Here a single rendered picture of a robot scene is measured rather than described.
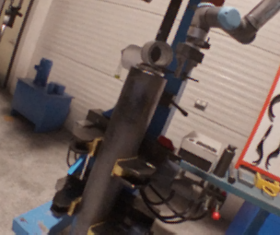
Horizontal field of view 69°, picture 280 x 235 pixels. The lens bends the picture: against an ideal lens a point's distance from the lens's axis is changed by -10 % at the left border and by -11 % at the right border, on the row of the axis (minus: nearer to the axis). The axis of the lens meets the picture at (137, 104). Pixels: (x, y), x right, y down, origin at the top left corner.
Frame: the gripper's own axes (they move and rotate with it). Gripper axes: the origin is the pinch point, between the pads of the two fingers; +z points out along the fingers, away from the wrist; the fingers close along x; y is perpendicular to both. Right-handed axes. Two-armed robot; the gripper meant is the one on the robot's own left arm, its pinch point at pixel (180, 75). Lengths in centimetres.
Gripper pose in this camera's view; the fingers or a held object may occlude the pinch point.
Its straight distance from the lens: 103.1
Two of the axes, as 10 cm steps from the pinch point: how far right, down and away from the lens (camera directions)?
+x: -8.4, -2.5, -4.9
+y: -4.1, -3.1, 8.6
